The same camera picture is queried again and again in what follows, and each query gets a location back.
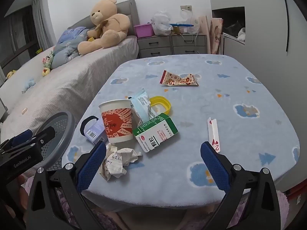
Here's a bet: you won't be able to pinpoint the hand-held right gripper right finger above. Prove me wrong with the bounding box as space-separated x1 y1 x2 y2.
200 141 281 230

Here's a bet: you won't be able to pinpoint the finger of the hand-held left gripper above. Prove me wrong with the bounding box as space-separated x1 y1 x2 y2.
0 129 33 152
23 125 57 150

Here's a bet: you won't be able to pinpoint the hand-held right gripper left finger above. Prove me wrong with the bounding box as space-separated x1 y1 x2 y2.
25 141 107 230

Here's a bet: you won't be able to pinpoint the grey perforated plastic basket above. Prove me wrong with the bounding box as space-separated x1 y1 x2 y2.
31 111 75 172

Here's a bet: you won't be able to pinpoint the white paper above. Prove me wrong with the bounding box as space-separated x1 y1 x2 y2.
99 143 142 181

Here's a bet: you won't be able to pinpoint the white paper strip red hearts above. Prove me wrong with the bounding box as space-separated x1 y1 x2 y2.
207 117 220 152

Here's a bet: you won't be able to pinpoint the small purple box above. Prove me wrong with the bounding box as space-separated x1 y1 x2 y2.
84 118 108 145

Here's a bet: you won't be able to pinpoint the white paper cup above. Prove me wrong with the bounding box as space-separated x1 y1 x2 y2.
99 99 133 144

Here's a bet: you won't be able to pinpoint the green and white medicine box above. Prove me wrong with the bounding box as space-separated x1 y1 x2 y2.
133 113 179 153

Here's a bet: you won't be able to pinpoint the blue face mask packet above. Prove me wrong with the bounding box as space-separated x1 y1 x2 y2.
128 89 159 125

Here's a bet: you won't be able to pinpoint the small white bottle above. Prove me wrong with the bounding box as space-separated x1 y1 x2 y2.
149 96 172 115

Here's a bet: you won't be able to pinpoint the red and white snack wrapper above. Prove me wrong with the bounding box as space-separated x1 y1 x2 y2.
160 70 199 87

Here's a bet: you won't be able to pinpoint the black curved band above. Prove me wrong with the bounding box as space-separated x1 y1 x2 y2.
80 116 99 137

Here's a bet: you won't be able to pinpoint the light blue plush toy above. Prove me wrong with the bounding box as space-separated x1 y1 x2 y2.
22 78 36 94

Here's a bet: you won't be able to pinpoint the bed with grey checked sheet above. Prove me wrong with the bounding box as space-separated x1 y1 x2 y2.
0 0 140 149

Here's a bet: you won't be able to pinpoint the purple fluffy rug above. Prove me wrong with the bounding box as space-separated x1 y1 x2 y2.
24 175 290 230

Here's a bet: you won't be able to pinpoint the printed blue tablecloth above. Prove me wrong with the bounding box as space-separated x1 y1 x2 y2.
62 54 300 212

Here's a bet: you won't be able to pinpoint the small green plush doll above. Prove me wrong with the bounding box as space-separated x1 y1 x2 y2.
42 51 55 76

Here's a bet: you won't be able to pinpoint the light blue quilt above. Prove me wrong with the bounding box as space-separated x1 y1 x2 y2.
51 38 83 69

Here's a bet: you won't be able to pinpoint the dark window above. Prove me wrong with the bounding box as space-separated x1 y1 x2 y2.
5 5 40 63

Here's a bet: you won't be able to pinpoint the blue printed pillow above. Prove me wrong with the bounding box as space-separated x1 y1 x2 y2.
58 26 89 45

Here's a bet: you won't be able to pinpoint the grey curtain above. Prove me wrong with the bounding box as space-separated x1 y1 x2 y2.
31 0 55 51

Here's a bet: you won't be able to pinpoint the grey nightstand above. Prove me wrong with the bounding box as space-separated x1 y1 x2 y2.
137 35 172 58
171 34 207 54

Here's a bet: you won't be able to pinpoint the large tan teddy bear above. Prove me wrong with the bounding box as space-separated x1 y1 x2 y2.
77 0 131 54

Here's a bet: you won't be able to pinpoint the pink printed boards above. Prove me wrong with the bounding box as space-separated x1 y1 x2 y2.
199 16 223 54

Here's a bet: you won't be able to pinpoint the purple storage box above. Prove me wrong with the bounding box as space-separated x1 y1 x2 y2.
134 23 154 38

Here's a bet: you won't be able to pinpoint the white wardrobe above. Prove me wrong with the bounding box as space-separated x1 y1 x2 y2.
207 0 307 101

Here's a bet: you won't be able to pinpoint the clear plastic bag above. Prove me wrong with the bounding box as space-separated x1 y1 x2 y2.
180 9 201 34

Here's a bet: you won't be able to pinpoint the white plastic bag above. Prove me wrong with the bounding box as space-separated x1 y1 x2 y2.
151 11 173 36

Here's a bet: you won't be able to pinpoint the white cable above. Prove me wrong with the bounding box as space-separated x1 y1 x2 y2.
180 34 199 53

